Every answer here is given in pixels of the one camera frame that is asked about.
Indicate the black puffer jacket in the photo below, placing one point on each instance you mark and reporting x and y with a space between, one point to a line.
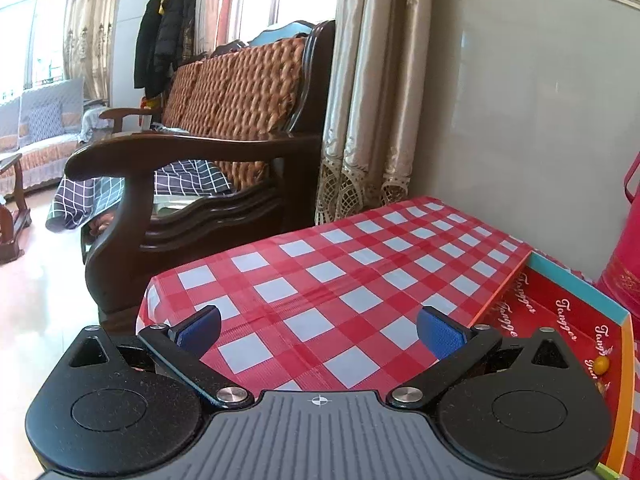
172 25

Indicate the red thermos flask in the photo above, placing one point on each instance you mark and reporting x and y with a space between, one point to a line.
625 270

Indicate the beige window curtain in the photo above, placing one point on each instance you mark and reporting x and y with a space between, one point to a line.
92 25

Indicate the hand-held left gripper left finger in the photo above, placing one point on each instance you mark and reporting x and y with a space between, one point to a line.
197 332

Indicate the sheer patterned curtain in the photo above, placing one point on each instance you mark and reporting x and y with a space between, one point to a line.
217 5

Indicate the brown woven sofa cushion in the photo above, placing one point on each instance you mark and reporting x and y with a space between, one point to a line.
240 90

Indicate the beige embroidered curtain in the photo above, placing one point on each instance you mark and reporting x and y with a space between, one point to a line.
380 85

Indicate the dark wooden chair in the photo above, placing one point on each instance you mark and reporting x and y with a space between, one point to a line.
15 215

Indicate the red white checkered tablecloth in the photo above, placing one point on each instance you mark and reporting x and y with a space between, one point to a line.
350 270

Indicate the dark wooden sofa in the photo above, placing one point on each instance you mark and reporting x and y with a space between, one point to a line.
200 142

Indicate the colourful cardboard box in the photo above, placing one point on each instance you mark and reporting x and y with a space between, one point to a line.
550 320

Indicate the grey patterned pillow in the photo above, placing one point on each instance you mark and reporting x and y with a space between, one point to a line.
46 121

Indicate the sofa with grey cover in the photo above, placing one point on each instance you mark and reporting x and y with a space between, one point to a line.
50 155

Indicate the navy plaid blanket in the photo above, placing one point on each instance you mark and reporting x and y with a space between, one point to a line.
190 175

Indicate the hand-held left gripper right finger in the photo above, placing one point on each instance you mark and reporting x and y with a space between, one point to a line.
440 337

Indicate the white cabinet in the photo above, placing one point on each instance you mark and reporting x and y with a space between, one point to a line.
125 50

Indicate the long black coat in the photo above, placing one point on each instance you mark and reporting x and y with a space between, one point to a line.
146 45

